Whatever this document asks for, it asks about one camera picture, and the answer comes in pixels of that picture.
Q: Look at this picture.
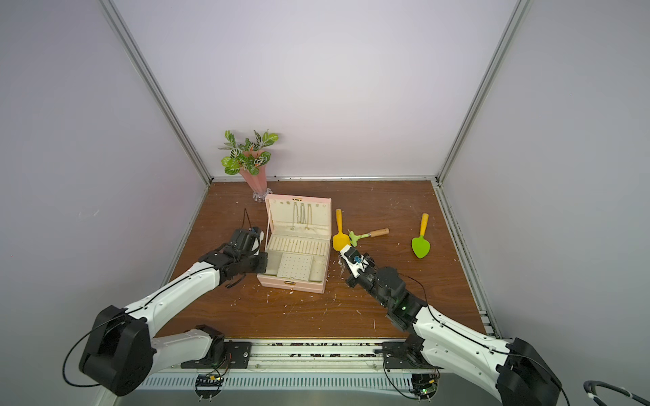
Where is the potted plant pink vase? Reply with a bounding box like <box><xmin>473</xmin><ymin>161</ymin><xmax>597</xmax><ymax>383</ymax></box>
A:
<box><xmin>219</xmin><ymin>130</ymin><xmax>279</xmax><ymax>202</ymax></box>

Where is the pink jewelry box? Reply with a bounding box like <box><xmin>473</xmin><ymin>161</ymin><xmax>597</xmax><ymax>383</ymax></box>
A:
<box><xmin>257</xmin><ymin>195</ymin><xmax>333</xmax><ymax>294</ymax></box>

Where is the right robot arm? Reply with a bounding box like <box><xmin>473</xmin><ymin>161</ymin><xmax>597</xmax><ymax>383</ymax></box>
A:
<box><xmin>340</xmin><ymin>257</ymin><xmax>565</xmax><ymax>405</ymax></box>

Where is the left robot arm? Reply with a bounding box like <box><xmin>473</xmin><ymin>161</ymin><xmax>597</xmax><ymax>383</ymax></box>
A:
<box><xmin>78</xmin><ymin>227</ymin><xmax>267</xmax><ymax>397</ymax></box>

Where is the yellow toy shovel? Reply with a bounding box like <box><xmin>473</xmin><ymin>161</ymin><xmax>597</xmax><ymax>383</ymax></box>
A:
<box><xmin>332</xmin><ymin>208</ymin><xmax>350</xmax><ymax>252</ymax></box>

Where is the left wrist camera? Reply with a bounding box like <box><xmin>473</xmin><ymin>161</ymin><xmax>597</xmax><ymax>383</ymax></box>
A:
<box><xmin>243</xmin><ymin>227</ymin><xmax>264</xmax><ymax>251</ymax></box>

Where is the aluminium front rail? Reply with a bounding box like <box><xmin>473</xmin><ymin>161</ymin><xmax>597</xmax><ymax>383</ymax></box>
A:
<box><xmin>108</xmin><ymin>338</ymin><xmax>509</xmax><ymax>375</ymax></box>

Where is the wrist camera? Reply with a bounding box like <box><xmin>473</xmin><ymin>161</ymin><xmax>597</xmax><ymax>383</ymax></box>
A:
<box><xmin>340</xmin><ymin>245</ymin><xmax>375</xmax><ymax>278</ymax></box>
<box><xmin>243</xmin><ymin>227</ymin><xmax>264</xmax><ymax>251</ymax></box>

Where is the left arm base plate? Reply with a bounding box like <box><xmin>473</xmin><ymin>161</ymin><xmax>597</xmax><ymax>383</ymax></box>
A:
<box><xmin>180</xmin><ymin>340</ymin><xmax>252</xmax><ymax>369</ymax></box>

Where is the green rake wooden handle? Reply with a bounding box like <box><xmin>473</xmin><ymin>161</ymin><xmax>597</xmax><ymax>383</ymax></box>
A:
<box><xmin>348</xmin><ymin>228</ymin><xmax>389</xmax><ymax>247</ymax></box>

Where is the black cable loop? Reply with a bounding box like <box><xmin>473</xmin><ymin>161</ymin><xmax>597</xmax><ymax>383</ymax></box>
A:
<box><xmin>582</xmin><ymin>379</ymin><xmax>650</xmax><ymax>406</ymax></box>

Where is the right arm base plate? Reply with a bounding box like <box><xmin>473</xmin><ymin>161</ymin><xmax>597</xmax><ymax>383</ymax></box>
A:
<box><xmin>373</xmin><ymin>342</ymin><xmax>433</xmax><ymax>370</ymax></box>

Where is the green shovel yellow handle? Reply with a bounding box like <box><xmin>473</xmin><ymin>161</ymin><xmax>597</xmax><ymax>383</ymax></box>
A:
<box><xmin>411</xmin><ymin>213</ymin><xmax>431</xmax><ymax>259</ymax></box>

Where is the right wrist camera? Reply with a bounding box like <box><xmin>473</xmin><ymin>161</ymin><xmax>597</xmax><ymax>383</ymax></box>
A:
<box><xmin>340</xmin><ymin>245</ymin><xmax>375</xmax><ymax>278</ymax></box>

